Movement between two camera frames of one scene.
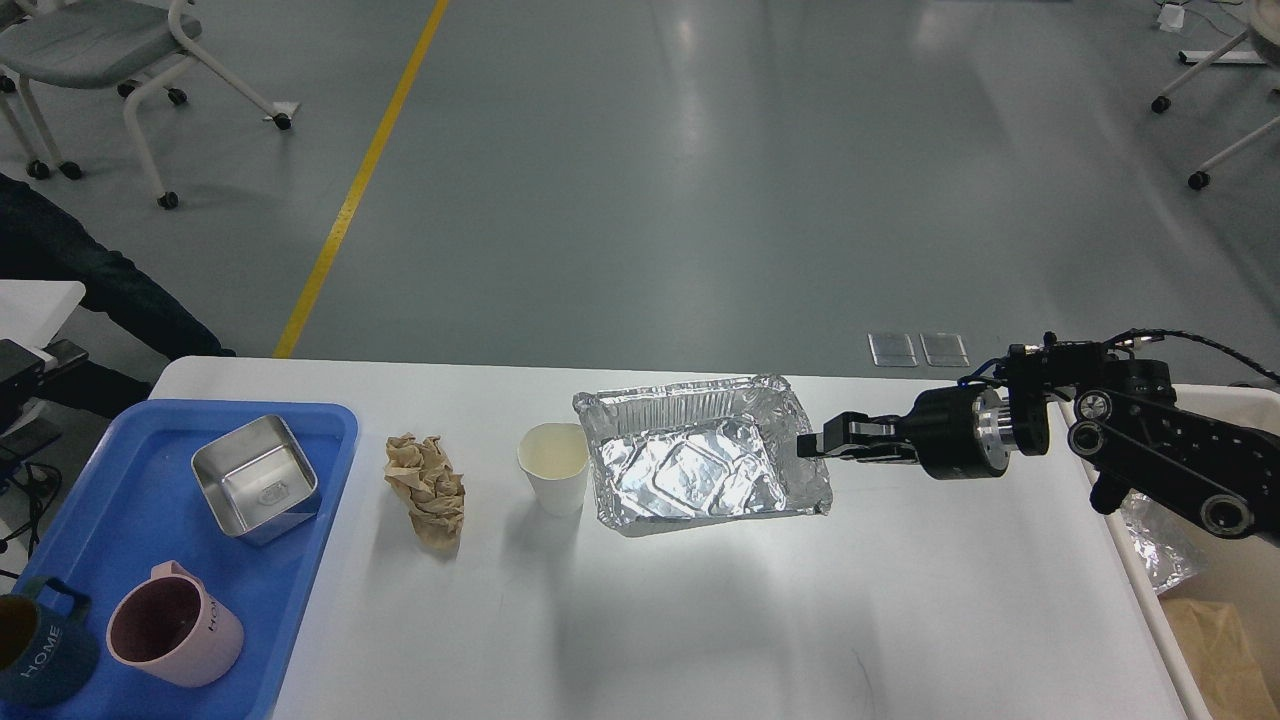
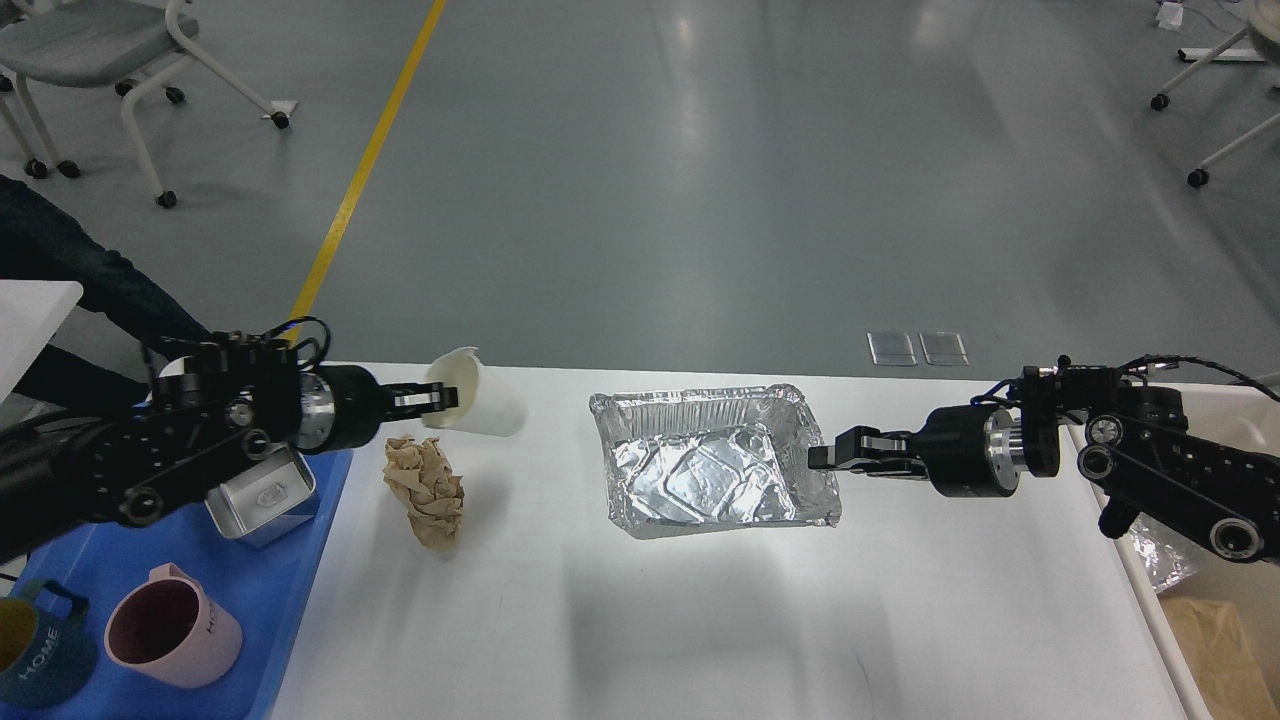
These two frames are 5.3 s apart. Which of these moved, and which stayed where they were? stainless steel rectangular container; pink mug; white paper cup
Moved: white paper cup
Stayed: pink mug; stainless steel rectangular container
